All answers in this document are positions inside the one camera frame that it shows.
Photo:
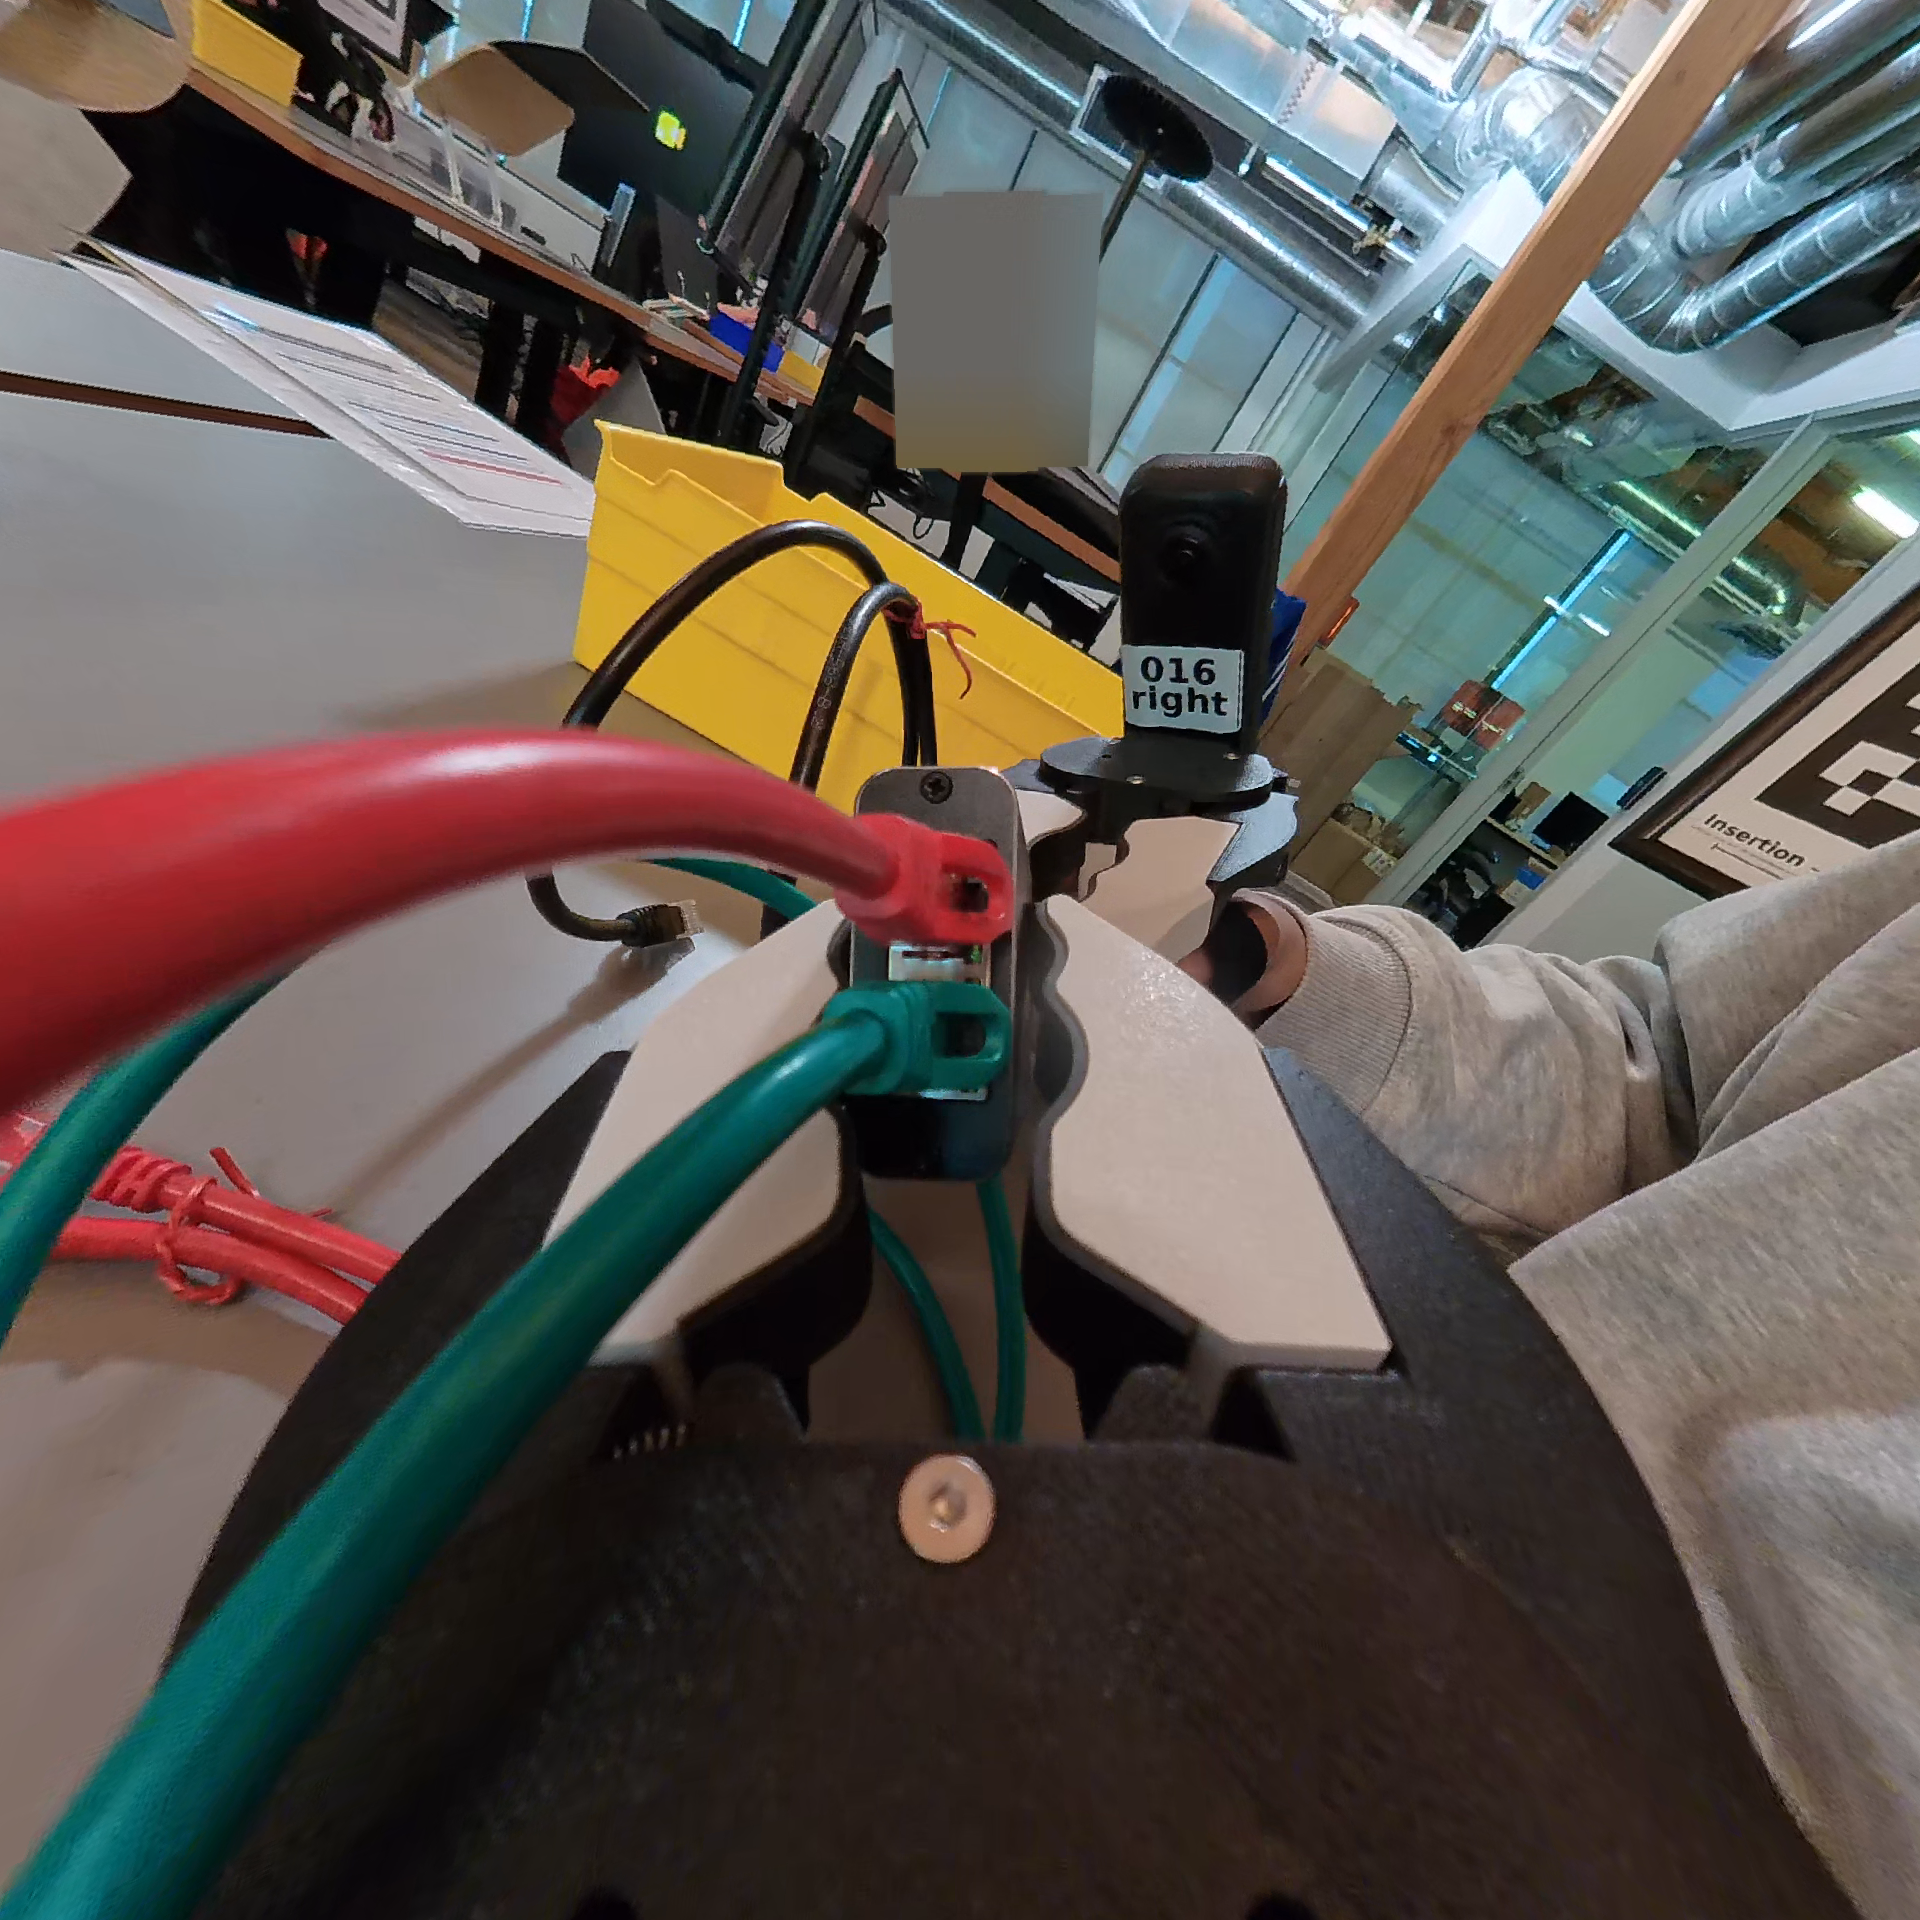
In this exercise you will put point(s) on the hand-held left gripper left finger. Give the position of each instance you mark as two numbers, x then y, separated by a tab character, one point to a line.
720	1019

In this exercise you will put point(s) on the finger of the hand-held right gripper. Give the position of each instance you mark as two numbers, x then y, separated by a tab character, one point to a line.
1171	879
1059	840

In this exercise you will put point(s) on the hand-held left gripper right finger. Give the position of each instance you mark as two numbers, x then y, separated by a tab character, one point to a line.
1200	1170

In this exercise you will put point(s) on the black port block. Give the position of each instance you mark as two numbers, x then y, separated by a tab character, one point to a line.
932	1140

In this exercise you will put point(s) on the yellow plastic bin black divider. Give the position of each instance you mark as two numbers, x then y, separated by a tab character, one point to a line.
704	599

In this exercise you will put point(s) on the person's right hand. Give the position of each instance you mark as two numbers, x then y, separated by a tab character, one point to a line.
1284	961

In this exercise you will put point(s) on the black pole with round disc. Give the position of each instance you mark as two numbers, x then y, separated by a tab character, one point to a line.
1155	119

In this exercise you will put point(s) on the black monitor back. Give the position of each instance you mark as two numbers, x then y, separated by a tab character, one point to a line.
862	241
780	180

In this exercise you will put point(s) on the small blue tray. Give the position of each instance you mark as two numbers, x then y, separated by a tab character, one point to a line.
745	339

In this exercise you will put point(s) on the framed marker poster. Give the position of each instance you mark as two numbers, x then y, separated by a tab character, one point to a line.
1800	779

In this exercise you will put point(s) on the silver ventilation ducts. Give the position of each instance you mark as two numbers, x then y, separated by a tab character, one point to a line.
1724	180

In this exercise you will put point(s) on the printed paper sheet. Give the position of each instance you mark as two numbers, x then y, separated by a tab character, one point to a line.
375	404

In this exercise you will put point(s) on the black monitor green sticker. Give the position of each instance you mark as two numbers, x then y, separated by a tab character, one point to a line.
662	105

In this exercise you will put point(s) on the wooden workbench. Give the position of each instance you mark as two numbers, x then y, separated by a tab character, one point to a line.
452	225

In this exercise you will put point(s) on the yellow storage bin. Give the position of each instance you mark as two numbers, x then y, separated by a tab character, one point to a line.
248	43

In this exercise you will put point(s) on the wooden post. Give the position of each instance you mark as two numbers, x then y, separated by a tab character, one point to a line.
1531	299

